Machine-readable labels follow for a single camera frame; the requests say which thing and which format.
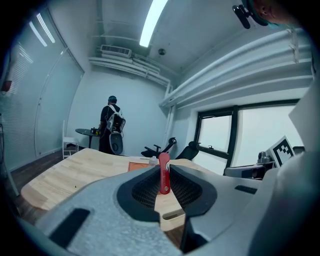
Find person's white printed shirt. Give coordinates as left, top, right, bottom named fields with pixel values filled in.
left=248, top=82, right=320, bottom=256

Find black office chair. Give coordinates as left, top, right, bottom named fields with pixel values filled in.
left=141, top=137, right=177, bottom=159
left=174, top=141, right=201, bottom=161

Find white stool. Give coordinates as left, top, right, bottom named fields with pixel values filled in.
left=62, top=119, right=80, bottom=160

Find white hard-shell backpack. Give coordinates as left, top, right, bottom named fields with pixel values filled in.
left=106, top=104, right=126, bottom=155

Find red object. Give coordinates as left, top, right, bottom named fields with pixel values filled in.
left=158, top=152, right=171, bottom=195

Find person's face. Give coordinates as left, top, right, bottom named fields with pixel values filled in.
left=252, top=0, right=301, bottom=26

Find orange brown desk tray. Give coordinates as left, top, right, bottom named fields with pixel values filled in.
left=127, top=161, right=153, bottom=173

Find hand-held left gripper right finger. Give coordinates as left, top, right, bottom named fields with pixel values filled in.
left=169, top=164, right=266, bottom=256

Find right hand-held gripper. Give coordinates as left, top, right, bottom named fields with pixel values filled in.
left=223, top=135, right=296, bottom=180

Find black head camera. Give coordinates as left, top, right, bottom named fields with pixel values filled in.
left=232, top=4, right=252, bottom=30

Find teal head strap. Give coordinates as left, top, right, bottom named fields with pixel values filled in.
left=241, top=0, right=280, bottom=30

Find white air vent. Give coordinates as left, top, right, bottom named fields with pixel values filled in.
left=100, top=44, right=132, bottom=59

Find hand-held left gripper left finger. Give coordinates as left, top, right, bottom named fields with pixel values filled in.
left=37, top=164, right=181, bottom=256

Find round black table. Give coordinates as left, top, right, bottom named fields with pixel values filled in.
left=75, top=128, right=102, bottom=151

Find long ceiling light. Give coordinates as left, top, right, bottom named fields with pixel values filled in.
left=139, top=0, right=170, bottom=47

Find black window frame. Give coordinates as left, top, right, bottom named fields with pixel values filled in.
left=196, top=98, right=302, bottom=169

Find white ceiling pipes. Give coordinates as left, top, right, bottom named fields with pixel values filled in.
left=88, top=27, right=316, bottom=109

